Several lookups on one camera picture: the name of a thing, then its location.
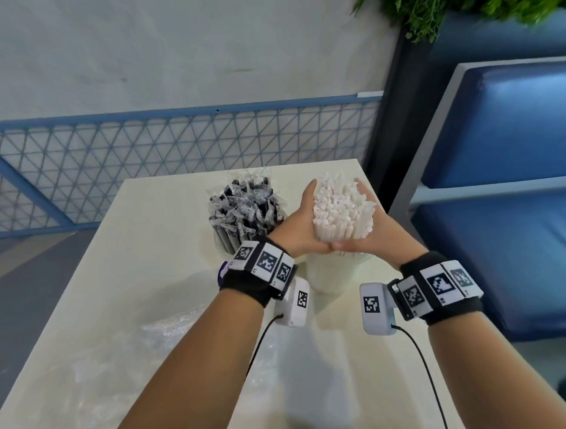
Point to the person's right hand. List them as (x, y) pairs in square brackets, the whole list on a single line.
[(389, 238)]

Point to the person's left hand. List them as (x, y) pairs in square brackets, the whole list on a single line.
[(296, 234)]

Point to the bundle of white straws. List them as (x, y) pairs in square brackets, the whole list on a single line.
[(340, 207)]

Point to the clear plastic cup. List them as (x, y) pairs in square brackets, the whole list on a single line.
[(336, 276)]

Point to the bundle of black straws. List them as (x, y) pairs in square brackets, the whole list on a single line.
[(243, 207)]

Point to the clear cup with purple label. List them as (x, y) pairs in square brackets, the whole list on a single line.
[(223, 243)]

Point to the person's right forearm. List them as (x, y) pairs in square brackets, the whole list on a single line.
[(486, 375)]

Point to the person's left forearm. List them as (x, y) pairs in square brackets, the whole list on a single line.
[(199, 367)]

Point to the blue round ClayGo sticker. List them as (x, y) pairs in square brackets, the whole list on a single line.
[(222, 274)]

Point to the black marker wristband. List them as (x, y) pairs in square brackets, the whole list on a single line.
[(243, 287), (460, 309)]

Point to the blue bench seat cushion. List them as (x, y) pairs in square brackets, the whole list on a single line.
[(495, 269)]

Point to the dark planter box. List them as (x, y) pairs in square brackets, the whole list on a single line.
[(389, 110)]

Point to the small white railing cap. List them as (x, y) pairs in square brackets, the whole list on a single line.
[(370, 94)]

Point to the blue bench backrest cushion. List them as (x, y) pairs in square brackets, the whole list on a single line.
[(499, 132)]

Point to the blue mesh railing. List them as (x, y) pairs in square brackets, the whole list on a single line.
[(132, 118)]

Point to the green fern plant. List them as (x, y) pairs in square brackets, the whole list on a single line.
[(424, 17)]

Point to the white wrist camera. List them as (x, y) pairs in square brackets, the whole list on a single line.
[(376, 325), (289, 316)]

